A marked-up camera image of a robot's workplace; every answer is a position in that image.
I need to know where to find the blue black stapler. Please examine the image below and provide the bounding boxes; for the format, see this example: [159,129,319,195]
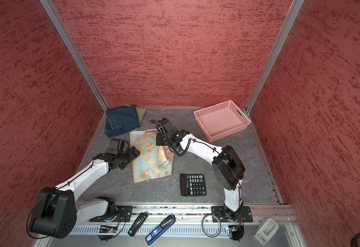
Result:
[145,215,176,246]

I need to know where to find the black desk calculator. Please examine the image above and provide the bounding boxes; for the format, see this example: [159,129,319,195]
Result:
[180,174,207,197]

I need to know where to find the pastel patterned cloth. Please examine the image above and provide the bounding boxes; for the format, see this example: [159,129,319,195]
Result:
[130,129,174,183]

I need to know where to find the small circuit board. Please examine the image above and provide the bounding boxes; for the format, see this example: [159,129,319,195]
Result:
[98,225,118,234]
[225,225,244,241]

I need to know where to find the left small circuit board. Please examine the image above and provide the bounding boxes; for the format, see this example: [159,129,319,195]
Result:
[98,225,118,234]

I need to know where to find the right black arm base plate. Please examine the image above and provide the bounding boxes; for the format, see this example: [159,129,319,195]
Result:
[211,206,253,223]

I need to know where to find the olive green skirt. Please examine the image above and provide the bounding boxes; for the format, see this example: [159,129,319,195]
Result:
[135,107,147,123]

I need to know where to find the grey plastic dispenser box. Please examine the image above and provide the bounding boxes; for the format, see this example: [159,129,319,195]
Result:
[253,217,279,246]

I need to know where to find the grey coiled cable ring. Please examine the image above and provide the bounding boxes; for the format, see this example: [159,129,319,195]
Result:
[202,214,222,238]

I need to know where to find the pink plastic basket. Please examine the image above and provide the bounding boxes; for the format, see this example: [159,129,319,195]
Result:
[194,100,252,143]

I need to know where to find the blue denim skirt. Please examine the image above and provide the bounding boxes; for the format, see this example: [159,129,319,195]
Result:
[105,106,140,138]

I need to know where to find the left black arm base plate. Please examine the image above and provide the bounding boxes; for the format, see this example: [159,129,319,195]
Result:
[89,205,133,223]

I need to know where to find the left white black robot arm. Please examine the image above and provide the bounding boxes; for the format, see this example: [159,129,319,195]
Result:
[26,147,141,239]

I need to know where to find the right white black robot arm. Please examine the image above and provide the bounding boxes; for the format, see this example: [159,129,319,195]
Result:
[150,118,245,222]

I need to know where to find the right small circuit board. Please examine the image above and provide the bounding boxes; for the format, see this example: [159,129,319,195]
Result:
[225,225,244,241]

